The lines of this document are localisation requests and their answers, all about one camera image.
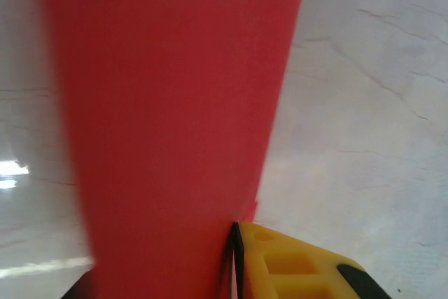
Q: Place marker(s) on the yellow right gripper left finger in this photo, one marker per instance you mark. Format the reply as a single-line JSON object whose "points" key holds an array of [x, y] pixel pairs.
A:
{"points": [[227, 278]]}

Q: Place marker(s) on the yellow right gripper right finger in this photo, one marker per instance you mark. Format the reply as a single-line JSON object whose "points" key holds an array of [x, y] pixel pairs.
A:
{"points": [[297, 271]]}

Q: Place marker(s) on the red paper sheet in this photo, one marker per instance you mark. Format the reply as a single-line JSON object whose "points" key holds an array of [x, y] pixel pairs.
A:
{"points": [[175, 103]]}

